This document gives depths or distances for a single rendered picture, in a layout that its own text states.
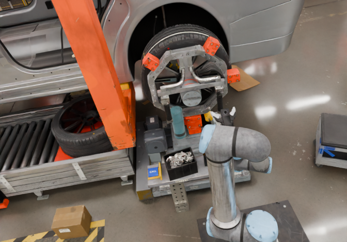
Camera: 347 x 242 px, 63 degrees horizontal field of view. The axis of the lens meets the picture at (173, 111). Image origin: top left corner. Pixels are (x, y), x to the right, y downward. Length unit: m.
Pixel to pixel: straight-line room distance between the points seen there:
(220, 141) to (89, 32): 0.93
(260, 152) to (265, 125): 1.81
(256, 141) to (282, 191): 1.38
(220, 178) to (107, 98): 0.93
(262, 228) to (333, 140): 1.10
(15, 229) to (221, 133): 2.09
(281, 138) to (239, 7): 1.26
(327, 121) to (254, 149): 1.50
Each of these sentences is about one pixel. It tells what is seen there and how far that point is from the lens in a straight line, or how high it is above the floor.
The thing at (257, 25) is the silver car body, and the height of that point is 1.03.
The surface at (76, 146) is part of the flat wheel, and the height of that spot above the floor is 0.44.
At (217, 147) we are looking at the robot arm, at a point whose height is 1.19.
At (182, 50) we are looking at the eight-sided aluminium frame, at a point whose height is 1.11.
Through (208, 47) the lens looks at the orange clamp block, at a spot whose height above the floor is 1.12.
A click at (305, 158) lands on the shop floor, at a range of 2.68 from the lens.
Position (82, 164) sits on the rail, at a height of 0.35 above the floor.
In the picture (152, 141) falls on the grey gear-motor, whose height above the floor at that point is 0.39.
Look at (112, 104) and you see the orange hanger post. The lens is 1.85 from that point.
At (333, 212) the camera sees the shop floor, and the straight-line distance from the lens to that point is 2.42.
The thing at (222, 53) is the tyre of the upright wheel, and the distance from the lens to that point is 2.00.
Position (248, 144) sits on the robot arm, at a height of 1.21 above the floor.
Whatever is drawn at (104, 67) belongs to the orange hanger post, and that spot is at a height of 1.20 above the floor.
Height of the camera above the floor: 1.99
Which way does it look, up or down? 40 degrees down
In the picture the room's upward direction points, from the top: 11 degrees counter-clockwise
